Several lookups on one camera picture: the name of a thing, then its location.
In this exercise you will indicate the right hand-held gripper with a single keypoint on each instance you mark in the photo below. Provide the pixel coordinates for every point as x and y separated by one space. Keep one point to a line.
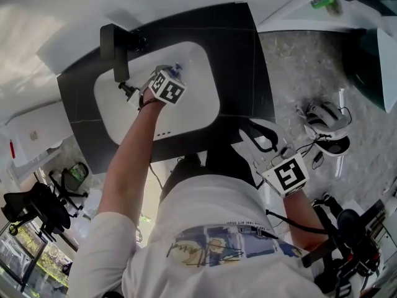
287 174

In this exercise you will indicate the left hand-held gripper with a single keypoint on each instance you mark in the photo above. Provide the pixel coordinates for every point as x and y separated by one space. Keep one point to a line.
167 87

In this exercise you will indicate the white bottle with blue cap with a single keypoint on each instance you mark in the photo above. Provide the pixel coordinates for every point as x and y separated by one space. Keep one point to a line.
176 70

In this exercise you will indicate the person's left forearm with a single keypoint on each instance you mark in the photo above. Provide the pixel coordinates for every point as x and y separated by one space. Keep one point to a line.
130 166

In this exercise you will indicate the person's right forearm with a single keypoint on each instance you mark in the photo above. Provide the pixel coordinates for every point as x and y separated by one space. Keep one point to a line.
301 219

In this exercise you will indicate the white sink basin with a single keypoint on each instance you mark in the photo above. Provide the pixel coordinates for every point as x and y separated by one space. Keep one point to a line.
198 110

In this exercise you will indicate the white VR headset on floor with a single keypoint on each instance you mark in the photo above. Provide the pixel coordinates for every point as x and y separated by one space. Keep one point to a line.
318 160

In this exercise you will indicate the black faucet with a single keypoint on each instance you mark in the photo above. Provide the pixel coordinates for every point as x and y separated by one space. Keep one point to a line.
121 67

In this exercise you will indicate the white headset black visor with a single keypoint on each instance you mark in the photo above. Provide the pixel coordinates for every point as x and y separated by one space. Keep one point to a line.
336 146

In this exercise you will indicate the dark vanity cabinet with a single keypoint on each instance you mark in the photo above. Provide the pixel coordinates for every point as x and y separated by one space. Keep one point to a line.
235 57

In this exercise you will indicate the person's black trousers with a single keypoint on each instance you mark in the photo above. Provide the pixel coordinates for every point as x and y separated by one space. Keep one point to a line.
186 166

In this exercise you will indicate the person's white printed t-shirt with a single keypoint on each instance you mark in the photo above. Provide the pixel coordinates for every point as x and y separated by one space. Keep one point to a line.
201 203

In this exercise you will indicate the white toilet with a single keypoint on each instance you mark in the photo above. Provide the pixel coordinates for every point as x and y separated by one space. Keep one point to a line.
37 132

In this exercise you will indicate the dark green bin white lid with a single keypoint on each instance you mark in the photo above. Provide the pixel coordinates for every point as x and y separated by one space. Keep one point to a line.
389 73

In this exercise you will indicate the green bottle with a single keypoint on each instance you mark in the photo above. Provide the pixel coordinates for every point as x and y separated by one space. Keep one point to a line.
322 0

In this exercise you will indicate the red stick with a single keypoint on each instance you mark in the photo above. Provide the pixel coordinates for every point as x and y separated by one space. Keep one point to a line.
12 149

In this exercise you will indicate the black office chair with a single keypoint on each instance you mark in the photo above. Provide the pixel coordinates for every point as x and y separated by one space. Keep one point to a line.
46 203

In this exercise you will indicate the black chest mount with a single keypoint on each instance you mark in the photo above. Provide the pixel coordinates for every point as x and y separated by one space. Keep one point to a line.
347 219

